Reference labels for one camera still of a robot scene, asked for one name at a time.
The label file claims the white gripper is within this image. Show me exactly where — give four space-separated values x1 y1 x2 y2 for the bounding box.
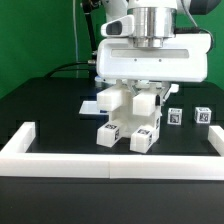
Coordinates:
97 34 211 106

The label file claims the small tagged cube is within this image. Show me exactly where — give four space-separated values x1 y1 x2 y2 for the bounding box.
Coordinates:
167 108 182 125
194 107 212 124

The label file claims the white chair seat part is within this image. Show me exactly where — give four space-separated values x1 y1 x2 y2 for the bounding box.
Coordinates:
109 94 161 140

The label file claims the white chair back frame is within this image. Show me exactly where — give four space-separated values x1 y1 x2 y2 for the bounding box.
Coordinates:
97 81 179 116

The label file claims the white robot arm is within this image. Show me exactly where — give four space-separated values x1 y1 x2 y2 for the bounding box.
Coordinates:
97 0 213 110

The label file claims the white marker base sheet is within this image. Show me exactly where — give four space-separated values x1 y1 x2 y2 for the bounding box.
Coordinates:
79 101 108 115

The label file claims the white U-shaped fence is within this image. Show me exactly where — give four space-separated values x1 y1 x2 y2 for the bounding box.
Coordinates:
0 122 224 180

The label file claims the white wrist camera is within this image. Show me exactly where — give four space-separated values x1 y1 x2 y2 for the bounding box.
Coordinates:
101 15 134 37

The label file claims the black cable on table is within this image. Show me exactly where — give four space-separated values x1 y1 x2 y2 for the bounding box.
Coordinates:
44 61 98 79

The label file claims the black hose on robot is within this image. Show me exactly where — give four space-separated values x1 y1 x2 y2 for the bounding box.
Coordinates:
79 0 104 54

